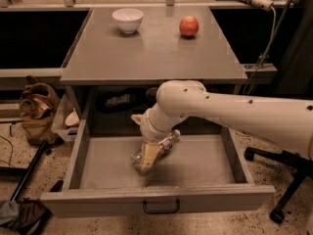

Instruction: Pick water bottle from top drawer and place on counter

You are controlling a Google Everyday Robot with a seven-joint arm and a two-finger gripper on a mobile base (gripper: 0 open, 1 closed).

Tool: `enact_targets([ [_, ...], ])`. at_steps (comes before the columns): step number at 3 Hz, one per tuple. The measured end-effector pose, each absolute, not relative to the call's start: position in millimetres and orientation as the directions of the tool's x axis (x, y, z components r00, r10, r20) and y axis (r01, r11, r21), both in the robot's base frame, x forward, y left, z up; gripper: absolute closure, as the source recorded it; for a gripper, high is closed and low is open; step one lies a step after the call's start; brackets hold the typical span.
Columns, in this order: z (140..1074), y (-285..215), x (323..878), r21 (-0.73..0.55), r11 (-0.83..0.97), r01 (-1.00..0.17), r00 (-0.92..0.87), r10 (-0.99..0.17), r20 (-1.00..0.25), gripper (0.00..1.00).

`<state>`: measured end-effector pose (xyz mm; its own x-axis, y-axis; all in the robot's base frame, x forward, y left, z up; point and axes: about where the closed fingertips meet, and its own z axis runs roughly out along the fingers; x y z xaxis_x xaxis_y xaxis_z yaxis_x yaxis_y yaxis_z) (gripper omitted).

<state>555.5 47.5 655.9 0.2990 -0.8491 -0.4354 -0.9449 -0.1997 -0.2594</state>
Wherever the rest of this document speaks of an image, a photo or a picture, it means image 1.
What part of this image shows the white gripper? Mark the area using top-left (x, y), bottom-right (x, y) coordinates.
top-left (131, 104), bottom-right (187, 171)

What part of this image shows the clear plastic water bottle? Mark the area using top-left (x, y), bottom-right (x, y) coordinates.
top-left (131, 129), bottom-right (181, 175)

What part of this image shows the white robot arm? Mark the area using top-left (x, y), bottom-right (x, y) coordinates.
top-left (131, 80), bottom-right (313, 172)

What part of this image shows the grey open drawer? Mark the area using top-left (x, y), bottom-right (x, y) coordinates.
top-left (41, 119), bottom-right (275, 218)

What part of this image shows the grey counter cabinet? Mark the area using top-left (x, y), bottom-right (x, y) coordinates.
top-left (59, 5), bottom-right (248, 122)

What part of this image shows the black object behind cabinet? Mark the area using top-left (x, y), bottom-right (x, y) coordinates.
top-left (95, 88), bottom-right (144, 114)

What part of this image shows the clear plastic bin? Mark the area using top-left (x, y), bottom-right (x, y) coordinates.
top-left (51, 94), bottom-right (80, 143)

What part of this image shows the black pole on floor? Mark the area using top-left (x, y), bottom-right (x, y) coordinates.
top-left (10, 141), bottom-right (48, 201)

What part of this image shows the white ceramic bowl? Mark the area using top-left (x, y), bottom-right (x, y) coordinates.
top-left (112, 8), bottom-right (144, 33)

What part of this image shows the red apple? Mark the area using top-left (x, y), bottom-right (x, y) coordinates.
top-left (179, 16), bottom-right (200, 37)

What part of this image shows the grey cloth on floor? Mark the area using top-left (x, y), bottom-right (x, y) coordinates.
top-left (0, 200), bottom-right (20, 230)

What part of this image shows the black office chair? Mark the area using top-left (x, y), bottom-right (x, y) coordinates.
top-left (244, 146), bottom-right (313, 224)

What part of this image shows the black drawer handle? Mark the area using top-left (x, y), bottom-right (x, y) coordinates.
top-left (142, 200), bottom-right (180, 214)

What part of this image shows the grey hanging cable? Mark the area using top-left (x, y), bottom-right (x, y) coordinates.
top-left (243, 6), bottom-right (278, 95)

